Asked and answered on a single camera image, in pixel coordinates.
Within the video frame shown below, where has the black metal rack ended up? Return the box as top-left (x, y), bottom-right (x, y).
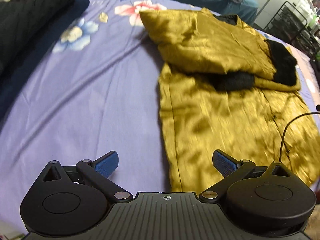
top-left (264, 1), bottom-right (320, 57)

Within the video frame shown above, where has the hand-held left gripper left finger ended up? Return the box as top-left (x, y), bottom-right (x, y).
top-left (42, 151), bottom-right (133, 202)

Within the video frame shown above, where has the black knitted garment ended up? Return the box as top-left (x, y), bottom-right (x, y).
top-left (0, 0), bottom-right (87, 76)

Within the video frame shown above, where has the purple floral bed sheet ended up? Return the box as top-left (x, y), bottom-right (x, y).
top-left (0, 0), bottom-right (320, 233)

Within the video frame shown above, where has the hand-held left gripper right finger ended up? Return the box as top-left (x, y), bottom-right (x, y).
top-left (199, 149), bottom-right (288, 201)

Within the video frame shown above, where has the gold coat with black fur lining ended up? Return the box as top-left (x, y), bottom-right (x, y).
top-left (139, 7), bottom-right (320, 192)

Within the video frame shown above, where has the black cable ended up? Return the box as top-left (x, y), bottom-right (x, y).
top-left (279, 105), bottom-right (320, 162)

